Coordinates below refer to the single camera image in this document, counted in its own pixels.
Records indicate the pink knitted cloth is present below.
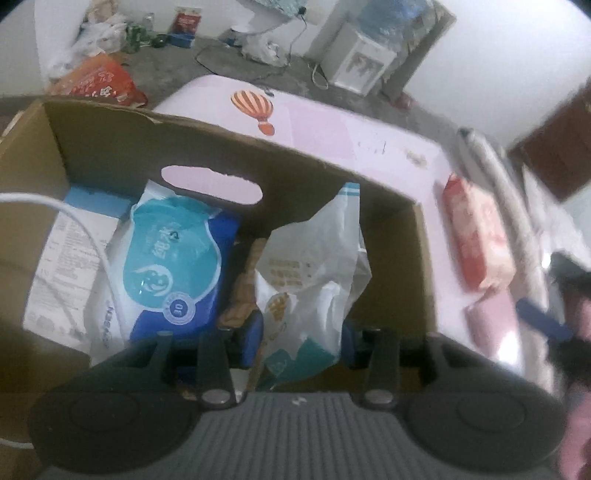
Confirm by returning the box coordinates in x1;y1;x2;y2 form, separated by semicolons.
465;290;522;370

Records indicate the white printed snack bag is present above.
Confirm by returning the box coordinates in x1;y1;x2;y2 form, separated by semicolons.
252;182;372;390

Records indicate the blue wet wipes pack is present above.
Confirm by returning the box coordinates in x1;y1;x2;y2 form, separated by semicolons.
84;181;239;365

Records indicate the orange striped cloth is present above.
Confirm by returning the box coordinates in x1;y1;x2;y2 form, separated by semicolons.
217;238;266;329

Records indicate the pink wet wipes pack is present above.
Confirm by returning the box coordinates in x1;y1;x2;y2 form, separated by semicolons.
443;174;516;292

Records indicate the dark wooden door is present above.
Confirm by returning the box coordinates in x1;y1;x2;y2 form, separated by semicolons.
509;81;590;200

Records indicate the pink balloon play mat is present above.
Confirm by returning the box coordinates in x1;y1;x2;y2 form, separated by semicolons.
151;74;528;375

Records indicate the white water dispenser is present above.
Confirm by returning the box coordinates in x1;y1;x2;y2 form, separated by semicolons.
321;22;398;97

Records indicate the brown cardboard box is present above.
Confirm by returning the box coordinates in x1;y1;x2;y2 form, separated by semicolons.
1;97;445;479

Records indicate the orange red plastic bag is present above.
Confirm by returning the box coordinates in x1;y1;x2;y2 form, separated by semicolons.
48;53;148;107

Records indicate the red white box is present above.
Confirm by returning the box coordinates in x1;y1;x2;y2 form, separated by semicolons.
171;7;201;37

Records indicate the white bags floor pile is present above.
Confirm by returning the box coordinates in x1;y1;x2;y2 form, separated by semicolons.
47;13;126;82

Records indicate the white cable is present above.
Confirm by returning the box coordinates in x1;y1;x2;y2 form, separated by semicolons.
0;192;129;451

